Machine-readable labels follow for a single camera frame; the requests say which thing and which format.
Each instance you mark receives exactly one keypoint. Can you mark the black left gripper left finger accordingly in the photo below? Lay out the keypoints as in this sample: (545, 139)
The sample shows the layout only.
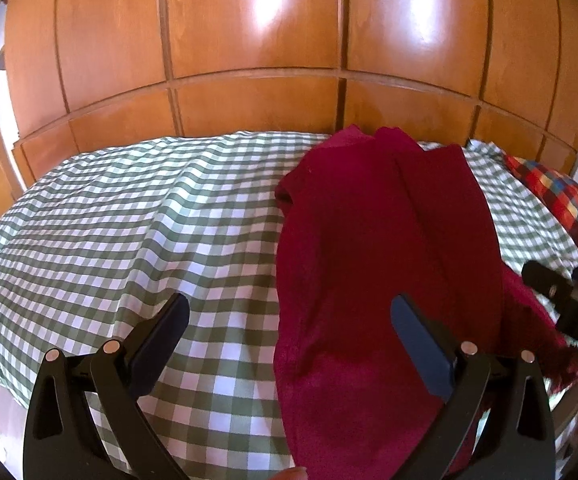
(61, 440)

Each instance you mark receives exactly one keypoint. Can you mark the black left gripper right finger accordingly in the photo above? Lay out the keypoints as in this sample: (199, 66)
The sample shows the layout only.
(496, 422)

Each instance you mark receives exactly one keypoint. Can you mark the dark red garment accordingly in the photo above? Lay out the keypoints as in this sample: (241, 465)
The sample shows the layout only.
(369, 218)

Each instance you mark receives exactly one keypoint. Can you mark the red plaid pillow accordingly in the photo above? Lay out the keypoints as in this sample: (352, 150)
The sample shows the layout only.
(556, 191)

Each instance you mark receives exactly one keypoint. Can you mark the green white checkered bedsheet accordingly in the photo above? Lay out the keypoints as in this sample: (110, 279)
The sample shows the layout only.
(101, 243)

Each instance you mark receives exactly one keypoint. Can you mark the wooden panelled wardrobe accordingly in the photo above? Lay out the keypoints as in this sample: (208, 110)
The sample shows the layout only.
(88, 74)

